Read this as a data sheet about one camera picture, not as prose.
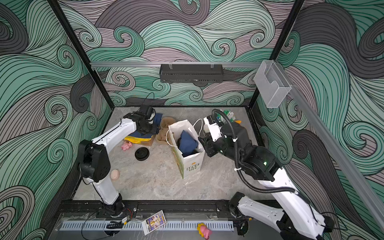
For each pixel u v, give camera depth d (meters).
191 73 0.96
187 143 0.73
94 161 0.47
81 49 0.86
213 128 0.49
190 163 0.72
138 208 0.74
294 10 0.71
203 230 0.66
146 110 0.73
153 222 0.68
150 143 0.95
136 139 0.95
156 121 0.97
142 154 0.90
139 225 0.70
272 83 0.78
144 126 0.76
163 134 0.98
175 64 0.95
